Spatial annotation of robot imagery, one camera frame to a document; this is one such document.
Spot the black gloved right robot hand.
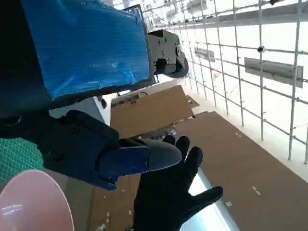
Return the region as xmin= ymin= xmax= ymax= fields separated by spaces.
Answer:
xmin=133 ymin=134 xmax=224 ymax=231

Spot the grey ceiling light panel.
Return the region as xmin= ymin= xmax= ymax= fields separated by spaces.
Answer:
xmin=244 ymin=57 xmax=304 ymax=88
xmin=194 ymin=47 xmax=216 ymax=63
xmin=186 ymin=0 xmax=208 ymax=14

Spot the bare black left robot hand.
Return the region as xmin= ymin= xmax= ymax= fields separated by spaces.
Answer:
xmin=0 ymin=0 xmax=190 ymax=192

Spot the green cutting mat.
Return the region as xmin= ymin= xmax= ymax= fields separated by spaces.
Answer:
xmin=0 ymin=137 xmax=44 ymax=186

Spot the pink bowl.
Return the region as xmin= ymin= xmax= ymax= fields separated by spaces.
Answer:
xmin=0 ymin=169 xmax=75 ymax=231

